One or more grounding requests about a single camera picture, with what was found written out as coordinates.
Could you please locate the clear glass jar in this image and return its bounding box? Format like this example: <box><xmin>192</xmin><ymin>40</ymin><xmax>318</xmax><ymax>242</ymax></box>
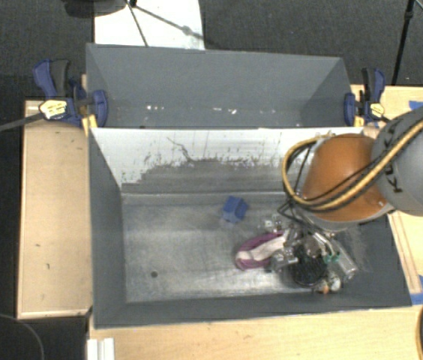
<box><xmin>331</xmin><ymin>252</ymin><xmax>359</xmax><ymax>281</ymax></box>

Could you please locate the black cylinder on white bracket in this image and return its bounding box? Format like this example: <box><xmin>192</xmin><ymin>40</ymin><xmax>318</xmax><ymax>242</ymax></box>
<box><xmin>288</xmin><ymin>242</ymin><xmax>344</xmax><ymax>296</ymax></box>

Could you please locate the grey metal bin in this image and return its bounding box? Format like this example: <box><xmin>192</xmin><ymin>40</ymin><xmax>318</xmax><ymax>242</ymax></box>
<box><xmin>83</xmin><ymin>42</ymin><xmax>413</xmax><ymax>329</ymax></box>

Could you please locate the pale wood board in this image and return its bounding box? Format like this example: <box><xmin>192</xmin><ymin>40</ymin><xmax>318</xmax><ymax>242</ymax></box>
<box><xmin>16</xmin><ymin>99</ymin><xmax>423</xmax><ymax>320</ymax></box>

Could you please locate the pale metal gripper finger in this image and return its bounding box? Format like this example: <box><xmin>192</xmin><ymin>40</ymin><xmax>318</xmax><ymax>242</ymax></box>
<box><xmin>259</xmin><ymin>217</ymin><xmax>286</xmax><ymax>234</ymax></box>
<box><xmin>270</xmin><ymin>252</ymin><xmax>299</xmax><ymax>274</ymax></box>

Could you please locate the purple and white cloth ring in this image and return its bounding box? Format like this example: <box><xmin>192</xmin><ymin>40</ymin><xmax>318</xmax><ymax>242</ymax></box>
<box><xmin>233</xmin><ymin>232</ymin><xmax>288</xmax><ymax>272</ymax></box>

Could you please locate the small blue block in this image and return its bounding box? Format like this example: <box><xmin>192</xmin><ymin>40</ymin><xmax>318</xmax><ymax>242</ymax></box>
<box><xmin>220</xmin><ymin>195</ymin><xmax>251</xmax><ymax>224</ymax></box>

